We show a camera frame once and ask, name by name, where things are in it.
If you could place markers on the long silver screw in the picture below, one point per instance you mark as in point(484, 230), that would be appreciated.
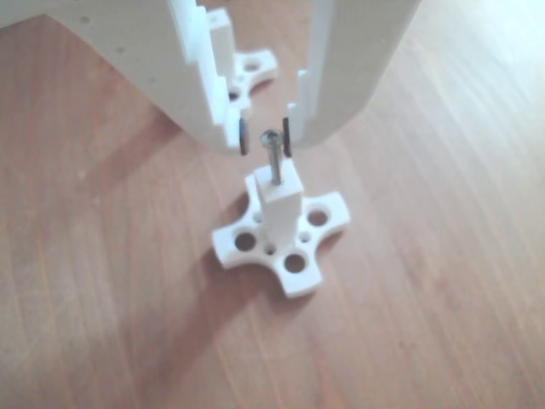
point(276, 166)

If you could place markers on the white cross-base post stand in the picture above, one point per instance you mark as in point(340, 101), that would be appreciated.
point(281, 209)
point(221, 42)

